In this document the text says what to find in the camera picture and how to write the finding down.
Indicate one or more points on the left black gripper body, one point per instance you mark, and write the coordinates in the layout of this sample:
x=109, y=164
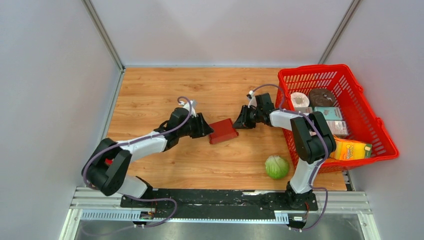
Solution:
x=196, y=129

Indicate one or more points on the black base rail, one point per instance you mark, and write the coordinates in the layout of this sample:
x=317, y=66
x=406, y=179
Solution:
x=213, y=204

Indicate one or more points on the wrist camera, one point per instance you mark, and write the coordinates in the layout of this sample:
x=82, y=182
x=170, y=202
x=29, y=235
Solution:
x=190, y=106
x=252, y=99

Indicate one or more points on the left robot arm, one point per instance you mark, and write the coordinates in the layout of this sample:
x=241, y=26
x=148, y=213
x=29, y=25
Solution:
x=107, y=168

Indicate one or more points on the grey small box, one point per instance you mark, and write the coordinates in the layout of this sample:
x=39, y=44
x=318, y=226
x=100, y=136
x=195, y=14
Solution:
x=304, y=110

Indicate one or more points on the brown round package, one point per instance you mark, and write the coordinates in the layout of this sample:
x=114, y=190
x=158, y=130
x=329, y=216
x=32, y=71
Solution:
x=321, y=97

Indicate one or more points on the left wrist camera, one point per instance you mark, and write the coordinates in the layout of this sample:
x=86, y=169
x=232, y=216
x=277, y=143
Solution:
x=190, y=106

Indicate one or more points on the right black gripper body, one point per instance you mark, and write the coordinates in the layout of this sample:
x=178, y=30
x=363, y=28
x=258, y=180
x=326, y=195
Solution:
x=252, y=117

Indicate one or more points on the red plastic shopping basket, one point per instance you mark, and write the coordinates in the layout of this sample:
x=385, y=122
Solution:
x=362, y=123

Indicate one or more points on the teal carton box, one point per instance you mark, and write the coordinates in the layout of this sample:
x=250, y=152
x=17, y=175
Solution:
x=330, y=113

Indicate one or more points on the green cabbage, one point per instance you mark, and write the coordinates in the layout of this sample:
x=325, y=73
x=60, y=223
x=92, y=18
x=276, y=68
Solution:
x=276, y=167

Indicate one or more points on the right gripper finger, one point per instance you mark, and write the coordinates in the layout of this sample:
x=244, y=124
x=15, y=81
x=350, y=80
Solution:
x=243, y=113
x=240, y=123

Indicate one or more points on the pink white carton box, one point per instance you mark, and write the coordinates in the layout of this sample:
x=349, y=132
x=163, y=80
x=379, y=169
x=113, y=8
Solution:
x=338, y=128

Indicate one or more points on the red paper box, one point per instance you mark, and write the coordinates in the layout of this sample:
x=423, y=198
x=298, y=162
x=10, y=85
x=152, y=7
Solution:
x=222, y=131

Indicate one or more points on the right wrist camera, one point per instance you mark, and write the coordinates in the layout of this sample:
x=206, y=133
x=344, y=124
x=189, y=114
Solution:
x=252, y=99

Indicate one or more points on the white tissue roll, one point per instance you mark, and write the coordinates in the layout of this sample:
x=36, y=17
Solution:
x=299, y=100

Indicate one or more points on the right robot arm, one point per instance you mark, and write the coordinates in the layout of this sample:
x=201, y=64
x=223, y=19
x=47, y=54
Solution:
x=313, y=141

